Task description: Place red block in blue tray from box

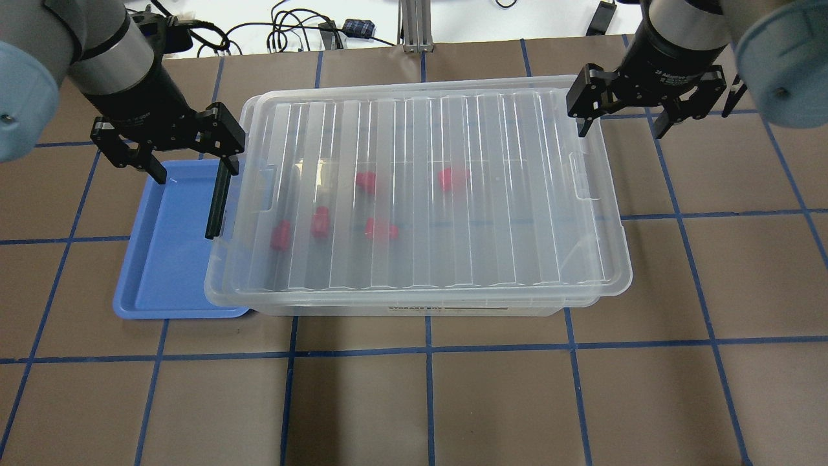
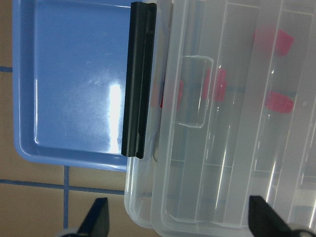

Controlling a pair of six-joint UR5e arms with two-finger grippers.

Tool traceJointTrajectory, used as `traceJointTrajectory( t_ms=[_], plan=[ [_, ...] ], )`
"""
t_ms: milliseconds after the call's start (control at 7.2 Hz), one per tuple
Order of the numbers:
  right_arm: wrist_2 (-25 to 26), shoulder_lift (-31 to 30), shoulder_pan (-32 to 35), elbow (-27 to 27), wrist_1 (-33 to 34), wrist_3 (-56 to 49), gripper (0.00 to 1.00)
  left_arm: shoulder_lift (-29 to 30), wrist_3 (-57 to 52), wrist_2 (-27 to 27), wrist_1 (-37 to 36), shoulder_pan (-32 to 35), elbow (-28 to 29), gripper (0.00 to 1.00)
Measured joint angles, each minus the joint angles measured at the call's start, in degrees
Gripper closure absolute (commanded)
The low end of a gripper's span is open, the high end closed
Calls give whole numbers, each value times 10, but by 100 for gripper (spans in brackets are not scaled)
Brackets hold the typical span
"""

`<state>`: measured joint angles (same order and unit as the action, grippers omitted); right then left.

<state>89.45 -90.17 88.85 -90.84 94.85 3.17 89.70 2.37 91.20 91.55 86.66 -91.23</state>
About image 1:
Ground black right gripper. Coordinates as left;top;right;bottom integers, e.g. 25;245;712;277
567;26;726;140

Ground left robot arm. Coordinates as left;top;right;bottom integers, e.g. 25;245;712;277
1;1;246;184

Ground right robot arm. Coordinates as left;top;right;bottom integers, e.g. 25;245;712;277
567;1;827;138

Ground clear plastic box lid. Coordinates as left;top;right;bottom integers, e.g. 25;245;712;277
204;86;633;307

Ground blue plastic tray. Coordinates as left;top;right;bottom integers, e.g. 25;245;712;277
113;160;248;320

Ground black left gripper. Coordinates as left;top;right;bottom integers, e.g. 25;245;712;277
91;61;246;185

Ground aluminium frame post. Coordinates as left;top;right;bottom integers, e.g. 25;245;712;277
397;0;435;54

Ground black cables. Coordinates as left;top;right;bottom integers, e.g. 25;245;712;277
126;0;395;58

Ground black power adapter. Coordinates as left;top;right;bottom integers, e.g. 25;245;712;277
341;18;376;39

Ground red block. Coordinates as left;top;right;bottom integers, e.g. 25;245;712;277
437;167;471;194
310;205;331;239
364;217;399;241
354;171;376;195
270;220;292;252

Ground clear plastic storage box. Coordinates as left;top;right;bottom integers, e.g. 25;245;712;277
213;76;622;317

